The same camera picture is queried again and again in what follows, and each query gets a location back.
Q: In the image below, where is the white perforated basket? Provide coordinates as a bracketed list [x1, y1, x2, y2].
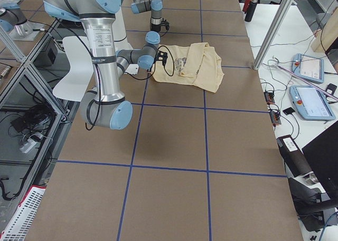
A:
[1, 185, 46, 241]

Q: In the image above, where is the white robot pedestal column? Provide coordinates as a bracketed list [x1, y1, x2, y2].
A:
[53, 10, 132, 103]

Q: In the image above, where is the blue teach pendant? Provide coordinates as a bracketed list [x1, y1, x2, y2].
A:
[292, 53, 324, 84]
[289, 85, 336, 121]

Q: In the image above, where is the orange electronics board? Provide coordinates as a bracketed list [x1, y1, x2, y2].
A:
[264, 91, 281, 127]

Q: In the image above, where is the beige long-sleeve printed shirt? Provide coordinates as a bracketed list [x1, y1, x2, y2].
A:
[152, 42, 224, 93]

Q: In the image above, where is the grey aluminium frame post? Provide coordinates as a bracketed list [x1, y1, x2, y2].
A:
[252, 0, 293, 70]

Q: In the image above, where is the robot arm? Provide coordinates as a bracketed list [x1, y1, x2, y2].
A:
[44, 0, 160, 130]
[130, 0, 170, 34]

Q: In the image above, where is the blue teach pendant far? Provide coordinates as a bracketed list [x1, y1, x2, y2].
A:
[292, 53, 324, 84]

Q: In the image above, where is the white power strip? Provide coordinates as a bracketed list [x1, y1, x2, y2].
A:
[20, 134, 43, 153]

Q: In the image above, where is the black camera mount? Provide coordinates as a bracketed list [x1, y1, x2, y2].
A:
[155, 51, 168, 66]
[161, 18, 170, 31]

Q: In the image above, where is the blue teach pendant near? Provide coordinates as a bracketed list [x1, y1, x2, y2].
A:
[289, 85, 336, 121]

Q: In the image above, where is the black water bottle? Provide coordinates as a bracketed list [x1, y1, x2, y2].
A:
[245, 0, 258, 22]

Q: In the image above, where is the white reacher grabber stick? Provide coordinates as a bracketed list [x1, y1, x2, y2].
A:
[273, 53, 337, 102]

